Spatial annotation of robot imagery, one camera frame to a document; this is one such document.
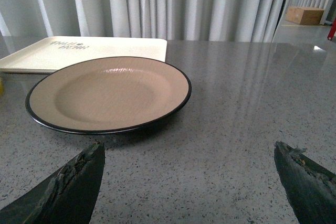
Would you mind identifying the white pleated curtain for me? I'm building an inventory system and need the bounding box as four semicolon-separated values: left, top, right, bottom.
1;0;289;42

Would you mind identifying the yellow rimmed bamboo steamer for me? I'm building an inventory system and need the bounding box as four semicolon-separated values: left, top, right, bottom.
0;78;4;96

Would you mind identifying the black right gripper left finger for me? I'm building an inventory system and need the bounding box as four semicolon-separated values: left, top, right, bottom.
1;142;105;223

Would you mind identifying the red metal frame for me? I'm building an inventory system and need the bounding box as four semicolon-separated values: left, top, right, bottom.
327;19;336;41

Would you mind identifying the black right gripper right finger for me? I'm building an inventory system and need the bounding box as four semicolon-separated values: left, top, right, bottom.
274;142;335;223

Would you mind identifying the tan plate black rim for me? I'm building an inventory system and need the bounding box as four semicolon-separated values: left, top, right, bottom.
25;57;192;135

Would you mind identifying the brown cardboard box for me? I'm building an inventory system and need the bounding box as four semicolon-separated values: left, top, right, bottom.
286;6;324;25

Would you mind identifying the cream rectangular tray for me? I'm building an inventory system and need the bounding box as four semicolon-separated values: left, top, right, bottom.
1;36;167;73

